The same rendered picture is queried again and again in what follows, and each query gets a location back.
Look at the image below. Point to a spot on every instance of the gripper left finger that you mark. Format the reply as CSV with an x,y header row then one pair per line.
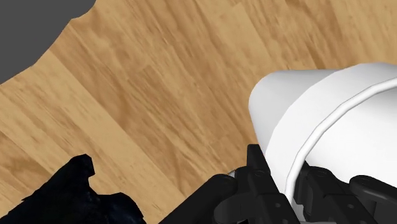
x,y
260,189

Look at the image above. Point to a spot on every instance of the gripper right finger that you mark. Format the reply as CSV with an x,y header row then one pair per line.
x,y
338,201

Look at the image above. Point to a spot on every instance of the black jagged object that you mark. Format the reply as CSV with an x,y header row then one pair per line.
x,y
77,198

